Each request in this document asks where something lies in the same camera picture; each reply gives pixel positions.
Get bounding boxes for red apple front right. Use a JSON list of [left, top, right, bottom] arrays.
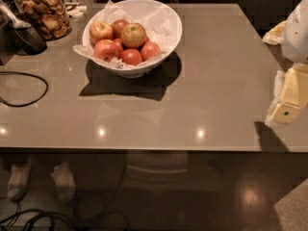
[[141, 41, 161, 61]]

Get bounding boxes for black cables on floor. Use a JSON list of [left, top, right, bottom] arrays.
[[0, 202, 129, 231]]

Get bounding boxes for small white items behind jar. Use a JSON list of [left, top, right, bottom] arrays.
[[65, 4, 87, 18]]

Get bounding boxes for red apple front middle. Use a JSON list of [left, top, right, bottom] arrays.
[[120, 48, 142, 65]]

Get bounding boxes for right white shoe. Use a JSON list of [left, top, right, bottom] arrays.
[[51, 162, 75, 203]]

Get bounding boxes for white bowl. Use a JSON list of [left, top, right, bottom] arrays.
[[82, 0, 183, 79]]

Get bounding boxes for black appliance with scoop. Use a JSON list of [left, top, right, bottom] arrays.
[[0, 0, 47, 56]]

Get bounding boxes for red apple back middle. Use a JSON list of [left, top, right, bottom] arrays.
[[111, 19, 129, 39]]

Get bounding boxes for yellow-red apple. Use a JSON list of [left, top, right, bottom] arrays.
[[121, 23, 146, 48]]

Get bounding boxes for glass jar of dried chips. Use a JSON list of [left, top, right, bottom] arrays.
[[13, 0, 71, 40]]

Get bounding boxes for red apple back left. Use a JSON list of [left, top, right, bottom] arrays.
[[90, 20, 114, 44]]

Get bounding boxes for left white shoe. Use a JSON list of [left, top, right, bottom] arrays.
[[7, 159, 31, 202]]

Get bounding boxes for black cable on table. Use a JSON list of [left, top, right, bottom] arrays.
[[0, 70, 49, 108]]

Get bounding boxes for red apple front left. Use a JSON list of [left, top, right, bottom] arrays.
[[93, 39, 120, 63]]

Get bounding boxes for small red apple centre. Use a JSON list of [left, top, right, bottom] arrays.
[[114, 38, 123, 52]]

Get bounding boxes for white tissue paper liner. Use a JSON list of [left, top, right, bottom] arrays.
[[72, 0, 177, 70]]

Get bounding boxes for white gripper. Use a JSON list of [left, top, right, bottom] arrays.
[[269, 0, 308, 124]]

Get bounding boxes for white shoe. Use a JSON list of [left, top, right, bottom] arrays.
[[7, 159, 31, 202], [51, 162, 75, 203]]

